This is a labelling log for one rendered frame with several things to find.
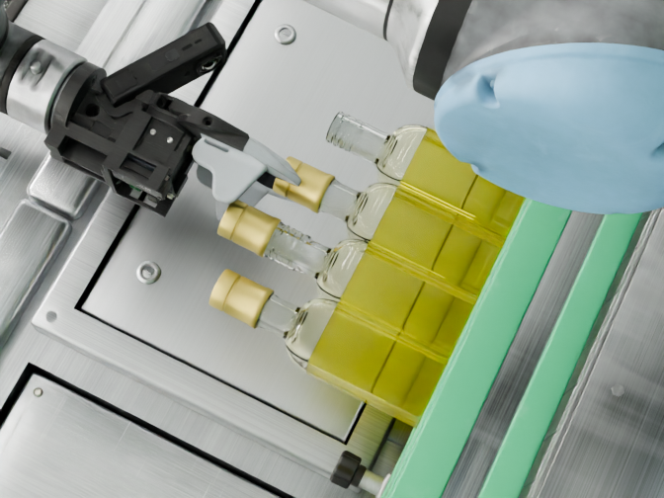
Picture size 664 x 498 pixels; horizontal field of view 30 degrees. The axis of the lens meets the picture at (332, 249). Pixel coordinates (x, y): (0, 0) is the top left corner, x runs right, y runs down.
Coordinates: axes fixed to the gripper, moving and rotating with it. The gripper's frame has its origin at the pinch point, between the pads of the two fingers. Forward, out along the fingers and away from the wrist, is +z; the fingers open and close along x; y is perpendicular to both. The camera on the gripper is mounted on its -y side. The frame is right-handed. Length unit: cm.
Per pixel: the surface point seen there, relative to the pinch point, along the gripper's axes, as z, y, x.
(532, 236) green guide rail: 20.1, 0.5, 13.8
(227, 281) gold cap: -0.1, 11.1, 2.3
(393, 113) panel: 4.0, -15.0, -13.1
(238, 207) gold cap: -2.2, 5.0, 2.2
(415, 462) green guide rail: 19.4, 19.4, 14.5
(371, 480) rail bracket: 17.5, 19.6, -3.9
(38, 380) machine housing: -14.2, 23.7, -15.0
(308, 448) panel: 11.3, 18.5, -11.2
